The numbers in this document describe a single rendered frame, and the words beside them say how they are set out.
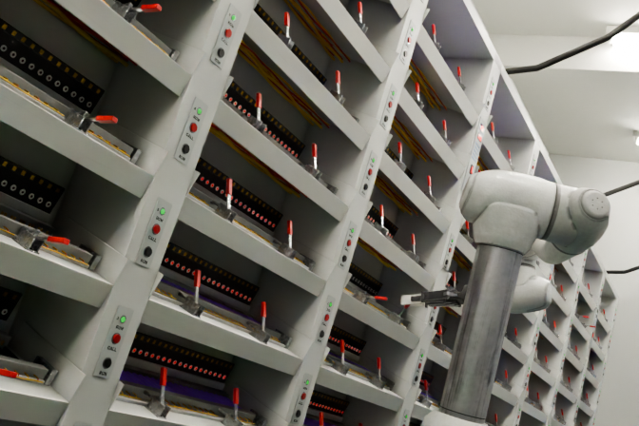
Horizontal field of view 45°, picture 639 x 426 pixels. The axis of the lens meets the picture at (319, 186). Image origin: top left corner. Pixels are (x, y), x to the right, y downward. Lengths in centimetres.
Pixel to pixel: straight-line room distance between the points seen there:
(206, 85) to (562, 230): 83
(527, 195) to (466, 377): 41
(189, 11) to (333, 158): 70
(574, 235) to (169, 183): 88
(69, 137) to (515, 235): 96
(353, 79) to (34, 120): 114
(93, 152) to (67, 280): 21
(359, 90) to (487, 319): 75
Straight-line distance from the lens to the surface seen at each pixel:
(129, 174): 135
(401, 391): 257
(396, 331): 240
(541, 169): 380
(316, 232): 200
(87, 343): 137
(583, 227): 175
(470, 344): 172
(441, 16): 269
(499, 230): 172
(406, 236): 269
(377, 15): 223
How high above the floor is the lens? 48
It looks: 15 degrees up
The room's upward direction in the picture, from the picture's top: 17 degrees clockwise
